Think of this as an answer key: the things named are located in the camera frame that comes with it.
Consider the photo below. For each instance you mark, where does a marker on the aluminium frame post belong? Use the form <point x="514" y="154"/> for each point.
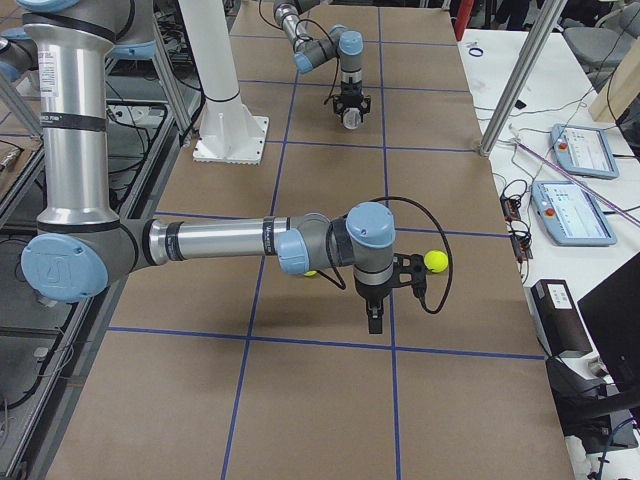
<point x="527" y="58"/>

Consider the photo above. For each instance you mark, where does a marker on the teach pendant tablet nearer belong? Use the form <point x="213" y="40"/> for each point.
<point x="570" y="215"/>

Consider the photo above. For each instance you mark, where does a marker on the clear tennis ball can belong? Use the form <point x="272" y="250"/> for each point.
<point x="351" y="118"/>

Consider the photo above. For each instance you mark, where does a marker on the white pedestal column with base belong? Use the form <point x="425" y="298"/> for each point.
<point x="228" y="132"/>

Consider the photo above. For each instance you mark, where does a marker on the black box with label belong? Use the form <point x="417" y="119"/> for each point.
<point x="561" y="324"/>

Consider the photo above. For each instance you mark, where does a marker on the teach pendant tablet farther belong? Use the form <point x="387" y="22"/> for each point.
<point x="583" y="151"/>

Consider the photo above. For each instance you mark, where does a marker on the black monitor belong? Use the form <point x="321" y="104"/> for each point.
<point x="611" y="314"/>

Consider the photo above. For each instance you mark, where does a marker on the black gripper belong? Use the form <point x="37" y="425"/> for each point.
<point x="350" y="90"/>
<point x="372" y="295"/>

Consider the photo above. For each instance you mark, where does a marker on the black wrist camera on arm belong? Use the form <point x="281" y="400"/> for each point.
<point x="410" y="270"/>

